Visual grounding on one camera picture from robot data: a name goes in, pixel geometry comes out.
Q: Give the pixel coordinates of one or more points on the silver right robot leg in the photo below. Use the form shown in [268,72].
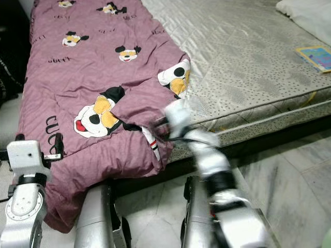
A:
[196,217]

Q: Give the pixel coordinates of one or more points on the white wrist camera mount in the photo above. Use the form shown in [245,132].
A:
[26,155]
[180,116]

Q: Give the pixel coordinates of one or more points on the white lettered pillow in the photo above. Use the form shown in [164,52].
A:
[310,15]

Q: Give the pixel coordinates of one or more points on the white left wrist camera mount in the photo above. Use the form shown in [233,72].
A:
[26,155]

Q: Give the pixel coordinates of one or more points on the silver left robot leg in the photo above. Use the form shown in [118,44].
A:
[98,217]

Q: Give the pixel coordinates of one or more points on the silver robot leg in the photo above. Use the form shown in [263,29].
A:
[196,217]
[98,217]

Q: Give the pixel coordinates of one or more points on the yellow blue children's book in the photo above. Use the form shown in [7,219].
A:
[315,57]

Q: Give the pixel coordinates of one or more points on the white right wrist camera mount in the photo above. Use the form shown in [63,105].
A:
[180,116]

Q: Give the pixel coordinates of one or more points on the cream quilted mattress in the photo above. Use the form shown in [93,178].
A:
[243,57]

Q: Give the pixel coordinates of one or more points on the black bag with white print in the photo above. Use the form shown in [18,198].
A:
[8,77]

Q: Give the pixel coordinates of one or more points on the purple cartoon mouse blanket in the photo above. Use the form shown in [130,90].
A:
[93,67]

